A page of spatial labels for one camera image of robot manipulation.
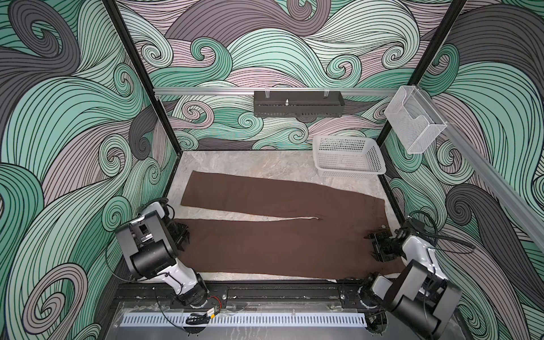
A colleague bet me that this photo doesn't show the white plastic laundry basket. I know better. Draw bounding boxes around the white plastic laundry basket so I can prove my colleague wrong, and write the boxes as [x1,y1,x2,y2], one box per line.
[313,135,386,179]

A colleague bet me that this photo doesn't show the aluminium rail back wall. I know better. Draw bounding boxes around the aluminium rail back wall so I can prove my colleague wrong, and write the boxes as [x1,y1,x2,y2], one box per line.
[153,86,398,97]

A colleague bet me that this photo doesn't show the clear plastic wall bin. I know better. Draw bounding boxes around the clear plastic wall bin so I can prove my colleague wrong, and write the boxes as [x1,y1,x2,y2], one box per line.
[385,86,446,154]

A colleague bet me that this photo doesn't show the black corner post left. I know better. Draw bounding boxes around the black corner post left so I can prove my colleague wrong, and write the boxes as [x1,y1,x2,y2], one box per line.
[103,0,182,157]

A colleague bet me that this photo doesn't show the white slotted cable duct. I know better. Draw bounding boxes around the white slotted cable duct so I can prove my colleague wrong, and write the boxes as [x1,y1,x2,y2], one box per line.
[120,312,367,328]

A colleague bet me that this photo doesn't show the brown corduroy trousers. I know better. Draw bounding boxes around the brown corduroy trousers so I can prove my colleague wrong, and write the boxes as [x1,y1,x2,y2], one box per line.
[180,171,405,279]

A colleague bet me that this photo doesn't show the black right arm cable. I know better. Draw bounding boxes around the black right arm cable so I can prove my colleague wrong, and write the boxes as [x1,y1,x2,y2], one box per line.
[405,210,477,256]

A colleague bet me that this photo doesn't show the black perforated wall tray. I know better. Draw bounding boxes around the black perforated wall tray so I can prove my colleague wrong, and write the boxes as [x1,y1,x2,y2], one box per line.
[253,92,346,122]

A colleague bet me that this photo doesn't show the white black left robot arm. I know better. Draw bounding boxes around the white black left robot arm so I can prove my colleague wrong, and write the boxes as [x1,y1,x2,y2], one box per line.
[115,198,209,307]

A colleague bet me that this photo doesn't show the aluminium rail wall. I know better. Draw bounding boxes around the aluminium rail wall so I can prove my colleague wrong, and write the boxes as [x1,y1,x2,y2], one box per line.
[423,92,543,249]
[153,86,398,97]

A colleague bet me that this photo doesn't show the black corner post right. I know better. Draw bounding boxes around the black corner post right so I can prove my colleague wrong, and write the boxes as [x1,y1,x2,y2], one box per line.
[375,0,468,147]

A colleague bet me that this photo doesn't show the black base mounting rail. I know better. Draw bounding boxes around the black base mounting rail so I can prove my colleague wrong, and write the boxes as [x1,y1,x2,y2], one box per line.
[113,279,380,311]

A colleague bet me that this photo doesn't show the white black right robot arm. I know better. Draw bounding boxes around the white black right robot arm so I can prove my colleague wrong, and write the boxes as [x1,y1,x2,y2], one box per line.
[358,212,462,339]

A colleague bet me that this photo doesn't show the black corner post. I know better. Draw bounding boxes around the black corner post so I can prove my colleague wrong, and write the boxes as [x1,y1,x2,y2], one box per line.
[103,0,182,157]
[375,0,468,147]

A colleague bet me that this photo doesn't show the aluminium rail right wall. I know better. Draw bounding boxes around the aluminium rail right wall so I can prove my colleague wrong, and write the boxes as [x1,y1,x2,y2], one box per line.
[423,92,543,249]

